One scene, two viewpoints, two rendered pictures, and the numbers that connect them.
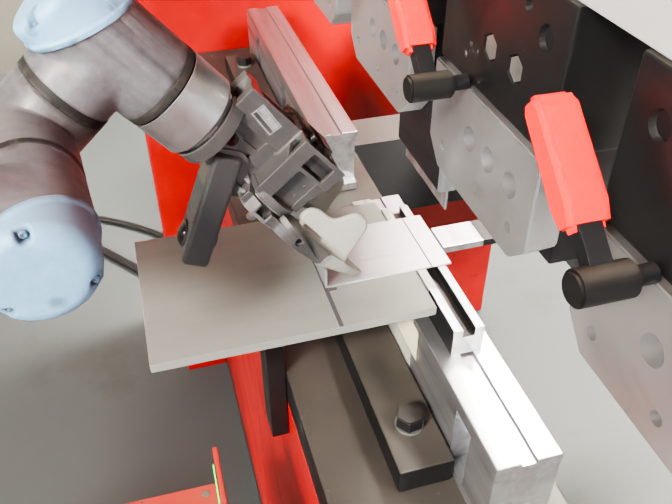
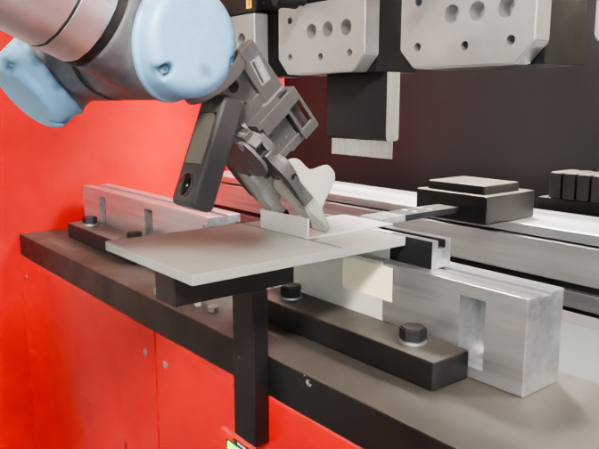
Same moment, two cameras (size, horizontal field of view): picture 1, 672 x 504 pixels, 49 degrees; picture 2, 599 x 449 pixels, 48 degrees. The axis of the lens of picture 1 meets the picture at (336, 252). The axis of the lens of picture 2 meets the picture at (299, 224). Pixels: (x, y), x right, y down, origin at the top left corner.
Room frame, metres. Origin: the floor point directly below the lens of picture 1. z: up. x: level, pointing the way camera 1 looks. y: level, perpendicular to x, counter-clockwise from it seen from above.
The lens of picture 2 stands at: (-0.11, 0.29, 1.14)
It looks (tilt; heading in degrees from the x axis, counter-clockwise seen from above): 10 degrees down; 338
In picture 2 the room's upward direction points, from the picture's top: straight up
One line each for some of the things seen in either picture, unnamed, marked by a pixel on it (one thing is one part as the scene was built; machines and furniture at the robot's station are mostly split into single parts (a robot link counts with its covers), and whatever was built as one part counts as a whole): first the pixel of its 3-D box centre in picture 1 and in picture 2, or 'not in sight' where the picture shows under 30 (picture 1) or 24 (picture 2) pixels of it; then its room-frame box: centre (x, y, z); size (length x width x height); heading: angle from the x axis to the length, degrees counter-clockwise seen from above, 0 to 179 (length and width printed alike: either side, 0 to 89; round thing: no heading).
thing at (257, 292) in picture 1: (277, 276); (258, 243); (0.55, 0.06, 1.00); 0.26 x 0.18 x 0.01; 106
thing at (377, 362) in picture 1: (374, 360); (345, 330); (0.54, -0.04, 0.89); 0.30 x 0.05 x 0.03; 16
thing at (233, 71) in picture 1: (255, 96); (110, 240); (1.16, 0.14, 0.89); 0.30 x 0.05 x 0.03; 16
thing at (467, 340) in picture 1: (427, 273); (373, 239); (0.57, -0.09, 0.99); 0.20 x 0.03 x 0.03; 16
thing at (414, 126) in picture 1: (428, 137); (361, 115); (0.60, -0.09, 1.13); 0.10 x 0.02 x 0.10; 16
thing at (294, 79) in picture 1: (294, 87); (151, 223); (1.12, 0.07, 0.92); 0.50 x 0.06 x 0.10; 16
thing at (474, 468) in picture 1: (433, 337); (391, 296); (0.54, -0.10, 0.92); 0.39 x 0.06 x 0.10; 16
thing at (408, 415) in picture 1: (409, 418); (413, 333); (0.44, -0.07, 0.91); 0.03 x 0.03 x 0.02
